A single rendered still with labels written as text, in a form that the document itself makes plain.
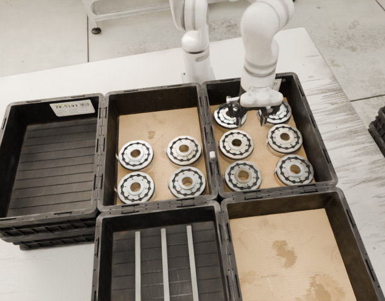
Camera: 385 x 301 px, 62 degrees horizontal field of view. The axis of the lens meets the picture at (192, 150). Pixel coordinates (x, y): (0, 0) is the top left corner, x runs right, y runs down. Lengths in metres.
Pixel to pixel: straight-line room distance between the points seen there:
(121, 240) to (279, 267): 0.41
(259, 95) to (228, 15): 2.23
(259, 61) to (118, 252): 0.58
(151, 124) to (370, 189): 0.73
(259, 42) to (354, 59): 2.08
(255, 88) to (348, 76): 1.84
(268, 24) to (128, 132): 0.60
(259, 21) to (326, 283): 0.61
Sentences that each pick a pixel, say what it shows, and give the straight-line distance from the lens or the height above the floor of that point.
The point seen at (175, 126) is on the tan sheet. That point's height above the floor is 0.83.
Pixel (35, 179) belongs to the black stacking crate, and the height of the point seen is 0.83.
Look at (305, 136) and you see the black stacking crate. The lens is 1.01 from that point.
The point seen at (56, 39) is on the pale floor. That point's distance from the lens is 2.99.
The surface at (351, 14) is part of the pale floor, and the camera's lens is 3.11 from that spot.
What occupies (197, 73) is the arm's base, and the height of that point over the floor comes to 0.85.
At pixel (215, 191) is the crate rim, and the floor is 0.93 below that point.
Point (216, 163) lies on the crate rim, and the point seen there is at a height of 0.93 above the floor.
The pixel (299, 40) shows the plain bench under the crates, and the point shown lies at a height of 0.70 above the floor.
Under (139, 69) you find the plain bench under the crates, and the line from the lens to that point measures 1.44.
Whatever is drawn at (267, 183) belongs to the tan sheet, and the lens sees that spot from 0.94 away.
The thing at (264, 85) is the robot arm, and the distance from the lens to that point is 0.73.
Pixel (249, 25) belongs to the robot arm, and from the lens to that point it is 0.63.
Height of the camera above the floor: 1.66
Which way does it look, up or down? 57 degrees down
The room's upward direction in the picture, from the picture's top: 5 degrees counter-clockwise
